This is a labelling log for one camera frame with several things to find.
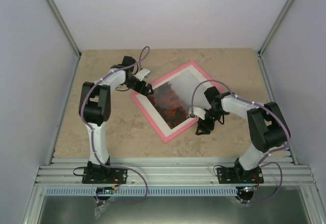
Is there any white mat board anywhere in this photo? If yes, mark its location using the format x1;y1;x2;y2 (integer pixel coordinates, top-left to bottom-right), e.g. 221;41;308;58
134;65;222;139

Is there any photo print red black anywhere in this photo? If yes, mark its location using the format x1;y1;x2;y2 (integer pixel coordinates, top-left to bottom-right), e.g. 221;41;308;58
147;67;212;131

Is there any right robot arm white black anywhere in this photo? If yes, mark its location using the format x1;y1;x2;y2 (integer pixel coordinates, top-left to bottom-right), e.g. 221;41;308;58
189;87;290;183

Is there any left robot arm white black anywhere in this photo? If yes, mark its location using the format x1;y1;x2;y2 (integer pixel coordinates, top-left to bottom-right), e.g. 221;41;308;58
79;56;153;183

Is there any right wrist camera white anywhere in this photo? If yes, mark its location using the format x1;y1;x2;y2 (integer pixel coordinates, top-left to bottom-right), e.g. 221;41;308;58
188;107;206;120

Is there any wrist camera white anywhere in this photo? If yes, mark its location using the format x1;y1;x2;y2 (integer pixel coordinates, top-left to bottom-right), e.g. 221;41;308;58
188;107;206;120
134;68;151;81

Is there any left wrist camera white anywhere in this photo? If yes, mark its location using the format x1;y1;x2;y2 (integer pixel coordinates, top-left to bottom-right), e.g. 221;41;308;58
134;68;151;81

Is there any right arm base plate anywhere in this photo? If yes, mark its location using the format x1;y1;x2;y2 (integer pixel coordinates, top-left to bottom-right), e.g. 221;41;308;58
215;167;264;184

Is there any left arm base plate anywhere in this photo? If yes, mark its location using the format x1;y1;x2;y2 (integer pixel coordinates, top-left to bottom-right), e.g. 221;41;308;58
81;168;128;185

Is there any aluminium rail base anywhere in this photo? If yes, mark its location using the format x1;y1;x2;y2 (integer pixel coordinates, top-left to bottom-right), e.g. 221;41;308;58
35;155;316;186

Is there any blue slotted cable duct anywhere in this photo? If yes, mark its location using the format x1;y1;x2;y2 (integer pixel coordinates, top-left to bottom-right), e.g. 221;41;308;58
45;186;238;197

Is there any left aluminium corner post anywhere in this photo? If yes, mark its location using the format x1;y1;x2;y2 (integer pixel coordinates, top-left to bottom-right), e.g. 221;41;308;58
45;0;81;59

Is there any aluminium corner post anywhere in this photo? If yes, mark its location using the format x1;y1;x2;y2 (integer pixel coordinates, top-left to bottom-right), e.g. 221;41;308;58
45;0;81;59
257;0;306;57

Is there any right aluminium corner post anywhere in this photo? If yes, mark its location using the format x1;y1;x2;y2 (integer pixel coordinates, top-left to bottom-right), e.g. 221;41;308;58
257;0;306;57

